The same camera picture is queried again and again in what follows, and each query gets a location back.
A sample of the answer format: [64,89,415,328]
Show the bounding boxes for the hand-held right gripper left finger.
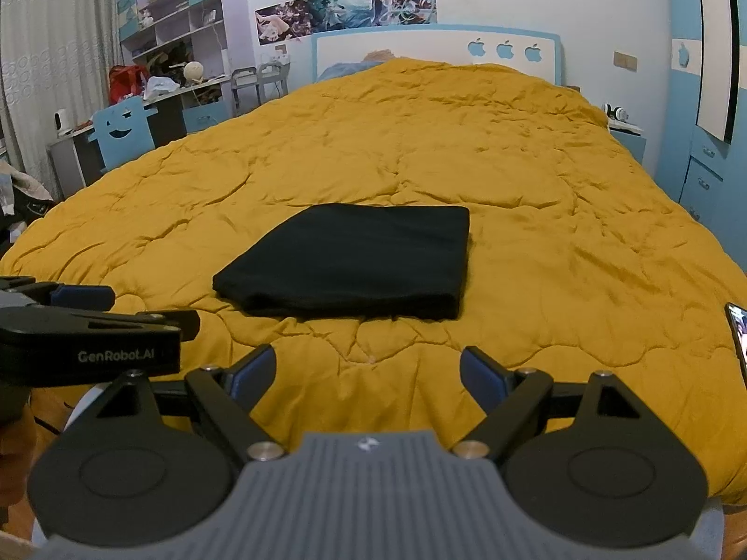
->
[96,343,287,464]

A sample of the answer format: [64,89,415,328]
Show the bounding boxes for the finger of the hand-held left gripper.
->
[0,306,201,344]
[35,283,114,312]

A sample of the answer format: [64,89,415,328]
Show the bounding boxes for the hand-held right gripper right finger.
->
[452,347,648,464]

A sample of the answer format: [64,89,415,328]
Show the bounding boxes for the black pants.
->
[211,204,471,322]

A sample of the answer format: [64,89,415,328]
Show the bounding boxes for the pile of clothes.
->
[0,160,53,228]

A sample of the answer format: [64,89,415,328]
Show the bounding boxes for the yellow quilted blanket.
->
[0,58,747,505]

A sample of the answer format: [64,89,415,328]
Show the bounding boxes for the blue smiley-face chair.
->
[87,96,158,173]

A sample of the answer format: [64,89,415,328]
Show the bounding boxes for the desk with blue drawers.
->
[47,76,234,199]

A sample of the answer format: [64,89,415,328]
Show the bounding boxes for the red bag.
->
[110,65,151,100]

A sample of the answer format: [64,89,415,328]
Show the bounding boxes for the white cloth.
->
[143,76,182,100]

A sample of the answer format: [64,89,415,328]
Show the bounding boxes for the smartphone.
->
[724,302,747,389]

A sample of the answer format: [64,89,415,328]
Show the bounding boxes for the grey small chair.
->
[230,61,289,118]

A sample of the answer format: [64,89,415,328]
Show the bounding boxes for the white patterned curtain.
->
[0,0,126,199]

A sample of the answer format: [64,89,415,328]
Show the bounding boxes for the blue nightstand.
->
[607,119,648,167]

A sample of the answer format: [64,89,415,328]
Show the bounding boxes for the blue pillow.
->
[318,49,403,81]

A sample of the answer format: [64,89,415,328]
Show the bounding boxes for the blue wardrobe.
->
[665,0,747,234]

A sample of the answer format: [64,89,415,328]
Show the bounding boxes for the white and blue headboard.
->
[309,24,564,88]

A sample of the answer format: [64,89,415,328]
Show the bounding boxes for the wardrobe mirror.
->
[694,0,742,144]

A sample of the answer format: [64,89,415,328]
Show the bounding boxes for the white and blue wall shelf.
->
[117,0,228,79]

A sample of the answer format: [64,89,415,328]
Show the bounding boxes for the pink anime wall poster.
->
[255,0,314,44]

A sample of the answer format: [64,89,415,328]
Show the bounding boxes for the teal anime wall poster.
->
[309,0,372,33]

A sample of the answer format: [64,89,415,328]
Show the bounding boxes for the pale blue anime wall poster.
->
[367,0,437,27]

